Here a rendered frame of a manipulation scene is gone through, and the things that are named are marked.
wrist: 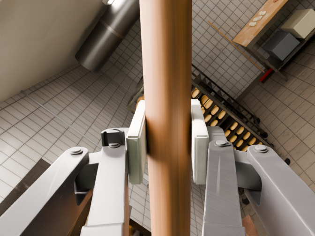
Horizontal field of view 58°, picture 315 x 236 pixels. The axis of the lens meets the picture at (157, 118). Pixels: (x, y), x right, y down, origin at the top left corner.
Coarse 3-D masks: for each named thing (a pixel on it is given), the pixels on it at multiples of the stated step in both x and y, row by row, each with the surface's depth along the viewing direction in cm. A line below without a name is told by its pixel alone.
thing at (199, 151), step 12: (192, 108) 19; (192, 120) 17; (192, 132) 17; (204, 132) 15; (192, 144) 17; (204, 144) 15; (192, 156) 17; (204, 156) 15; (204, 168) 15; (204, 180) 16
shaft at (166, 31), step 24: (144, 0) 15; (168, 0) 15; (144, 24) 16; (168, 24) 15; (144, 48) 16; (168, 48) 16; (144, 72) 17; (168, 72) 16; (144, 96) 18; (168, 96) 17; (168, 120) 17; (168, 144) 18; (168, 168) 18; (168, 192) 19; (168, 216) 20
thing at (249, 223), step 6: (246, 216) 224; (246, 222) 219; (252, 222) 214; (258, 222) 224; (246, 228) 215; (252, 228) 210; (258, 228) 215; (264, 228) 224; (252, 234) 206; (258, 234) 204; (264, 234) 214
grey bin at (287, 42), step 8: (280, 32) 451; (288, 32) 424; (272, 40) 458; (280, 40) 430; (288, 40) 426; (296, 40) 425; (264, 48) 465; (272, 48) 436; (280, 48) 430; (288, 48) 429; (272, 56) 470; (280, 56) 434
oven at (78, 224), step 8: (40, 160) 197; (24, 176) 176; (16, 184) 167; (88, 208) 192; (80, 216) 181; (80, 224) 176; (136, 224) 213; (72, 232) 168; (80, 232) 172; (136, 232) 209; (144, 232) 212
